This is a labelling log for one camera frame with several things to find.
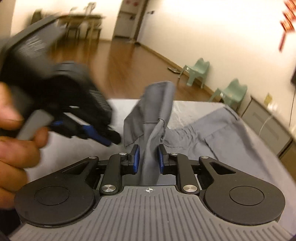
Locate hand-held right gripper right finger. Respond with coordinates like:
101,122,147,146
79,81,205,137
157,144,236,194

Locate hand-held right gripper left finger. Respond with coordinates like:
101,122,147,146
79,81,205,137
61,144,141,195

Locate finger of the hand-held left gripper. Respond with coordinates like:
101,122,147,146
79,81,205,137
102,126,122,144
79,125,112,147

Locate grey pants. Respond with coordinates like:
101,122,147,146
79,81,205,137
124,81,292,209

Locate person's left hand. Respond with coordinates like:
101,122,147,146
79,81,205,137
0,82,49,210

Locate wooden dining table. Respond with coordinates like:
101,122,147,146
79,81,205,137
55,13,103,40

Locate metal dining chair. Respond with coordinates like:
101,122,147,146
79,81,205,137
67,2,97,39

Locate white door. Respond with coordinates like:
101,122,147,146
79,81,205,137
113,0,148,39

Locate green plastic chair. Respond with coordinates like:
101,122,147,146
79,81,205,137
209,79,249,112
179,58,211,88

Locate grey sideboard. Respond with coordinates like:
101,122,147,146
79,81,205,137
240,94,296,159

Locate red Chinese knot ornament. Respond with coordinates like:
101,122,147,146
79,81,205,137
279,0,296,52

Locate white power cable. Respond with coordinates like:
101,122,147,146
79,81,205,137
259,111,274,135

